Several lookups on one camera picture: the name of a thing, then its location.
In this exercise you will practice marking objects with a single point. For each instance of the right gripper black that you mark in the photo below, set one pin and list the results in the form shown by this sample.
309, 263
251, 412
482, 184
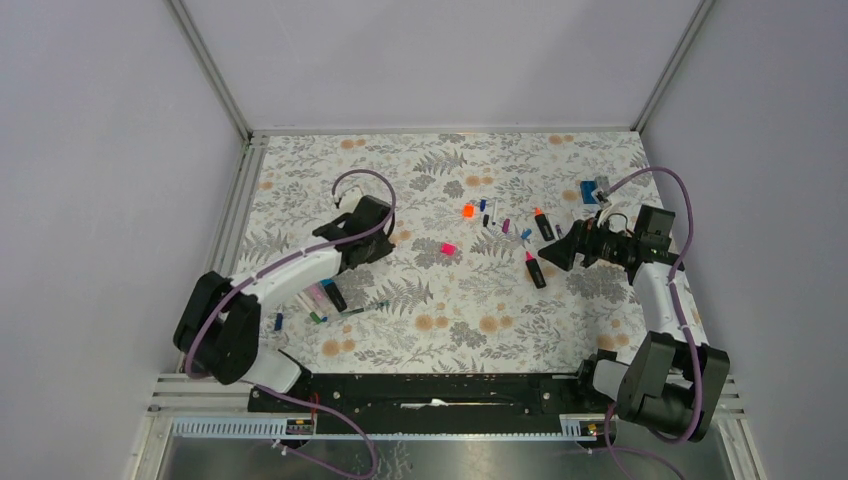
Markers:
581, 239

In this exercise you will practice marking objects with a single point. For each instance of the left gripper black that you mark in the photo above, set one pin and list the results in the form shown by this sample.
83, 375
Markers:
384, 248

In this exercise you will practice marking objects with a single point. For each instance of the black highlighter orange cap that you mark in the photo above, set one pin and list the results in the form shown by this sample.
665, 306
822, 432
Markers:
544, 225

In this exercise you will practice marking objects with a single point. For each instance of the black highlighter pink cap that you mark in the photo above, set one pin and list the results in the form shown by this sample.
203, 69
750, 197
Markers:
534, 270

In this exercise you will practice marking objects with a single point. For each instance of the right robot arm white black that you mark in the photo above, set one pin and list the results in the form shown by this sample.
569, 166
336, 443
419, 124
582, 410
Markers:
674, 381

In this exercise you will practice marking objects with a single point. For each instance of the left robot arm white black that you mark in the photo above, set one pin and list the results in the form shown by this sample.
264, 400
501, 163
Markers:
219, 329

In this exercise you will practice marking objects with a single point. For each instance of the blue box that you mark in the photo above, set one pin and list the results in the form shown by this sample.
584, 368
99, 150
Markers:
588, 186

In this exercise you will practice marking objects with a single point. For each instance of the black highlighter blue cap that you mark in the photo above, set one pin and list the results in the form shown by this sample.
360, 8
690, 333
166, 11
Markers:
334, 294

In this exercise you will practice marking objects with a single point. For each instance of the floral patterned table mat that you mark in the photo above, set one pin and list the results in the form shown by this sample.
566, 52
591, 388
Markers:
474, 311

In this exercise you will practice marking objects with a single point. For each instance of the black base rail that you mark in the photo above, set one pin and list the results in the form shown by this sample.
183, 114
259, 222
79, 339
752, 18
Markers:
407, 405

